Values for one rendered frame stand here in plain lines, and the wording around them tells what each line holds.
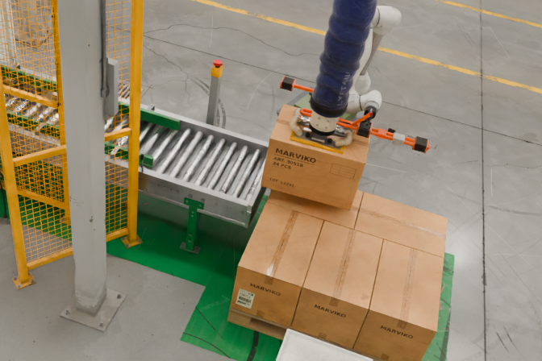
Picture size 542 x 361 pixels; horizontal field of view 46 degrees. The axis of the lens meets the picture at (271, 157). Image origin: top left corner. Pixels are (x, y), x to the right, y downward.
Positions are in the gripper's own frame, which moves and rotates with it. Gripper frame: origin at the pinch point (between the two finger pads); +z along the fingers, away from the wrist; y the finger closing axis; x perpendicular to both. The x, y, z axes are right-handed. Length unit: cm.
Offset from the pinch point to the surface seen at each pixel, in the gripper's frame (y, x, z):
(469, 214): 120, -105, -97
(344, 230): 65, -7, 24
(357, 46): -56, 18, 7
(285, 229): 65, 30, 39
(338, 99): -20.9, 20.3, 9.1
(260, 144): 61, 67, -31
